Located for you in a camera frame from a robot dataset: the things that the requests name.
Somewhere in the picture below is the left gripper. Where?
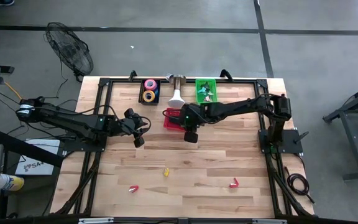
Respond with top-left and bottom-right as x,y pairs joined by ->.
122,108 -> 151,148

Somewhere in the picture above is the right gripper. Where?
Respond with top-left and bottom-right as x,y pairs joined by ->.
182,121 -> 201,144

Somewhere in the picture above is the red plastic basket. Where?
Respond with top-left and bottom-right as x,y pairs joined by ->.
162,107 -> 186,131

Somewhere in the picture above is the black plastic basket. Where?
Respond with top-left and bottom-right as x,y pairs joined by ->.
138,78 -> 162,106

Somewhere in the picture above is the green plastic basket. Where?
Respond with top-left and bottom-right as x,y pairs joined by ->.
195,78 -> 218,105

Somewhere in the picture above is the white printed sign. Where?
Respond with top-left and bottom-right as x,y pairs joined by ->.
14,138 -> 61,177

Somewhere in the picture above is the black floor fan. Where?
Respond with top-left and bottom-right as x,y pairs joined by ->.
44,21 -> 94,83

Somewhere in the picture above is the black stand leg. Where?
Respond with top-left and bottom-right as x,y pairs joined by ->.
0,128 -> 65,168

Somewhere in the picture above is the white yellow spray can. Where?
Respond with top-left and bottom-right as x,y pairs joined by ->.
0,173 -> 25,192

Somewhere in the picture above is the black metal stand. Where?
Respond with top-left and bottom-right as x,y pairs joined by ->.
321,80 -> 358,181

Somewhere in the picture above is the black aluminium table frame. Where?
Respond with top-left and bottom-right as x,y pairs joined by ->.
50,76 -> 315,218

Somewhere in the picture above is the silver metal bracket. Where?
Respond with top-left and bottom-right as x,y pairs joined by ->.
78,217 -> 114,223
252,218 -> 288,224

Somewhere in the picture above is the coiled black cable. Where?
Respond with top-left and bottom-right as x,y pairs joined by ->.
283,166 -> 316,205

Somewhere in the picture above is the yellow floor cable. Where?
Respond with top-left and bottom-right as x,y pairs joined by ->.
0,63 -> 23,101

